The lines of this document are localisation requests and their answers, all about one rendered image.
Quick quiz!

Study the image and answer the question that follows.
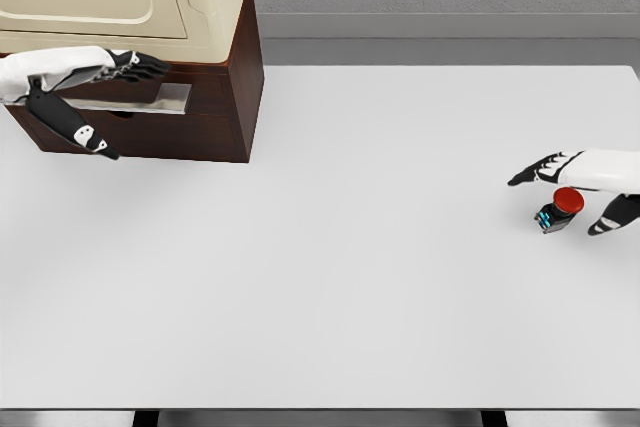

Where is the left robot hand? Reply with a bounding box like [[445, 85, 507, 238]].
[[0, 45, 171, 162]]

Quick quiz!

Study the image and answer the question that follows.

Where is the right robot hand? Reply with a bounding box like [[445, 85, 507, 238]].
[[507, 148, 640, 237]]

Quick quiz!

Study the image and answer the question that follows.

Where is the cabinet drawer with notch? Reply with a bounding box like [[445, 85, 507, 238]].
[[7, 105, 246, 161]]

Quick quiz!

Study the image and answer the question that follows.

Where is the dark brown wooden cabinet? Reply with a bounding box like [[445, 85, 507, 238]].
[[0, 0, 265, 164]]

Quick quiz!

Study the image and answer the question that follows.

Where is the red button switch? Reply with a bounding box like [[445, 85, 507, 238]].
[[533, 186, 586, 236]]

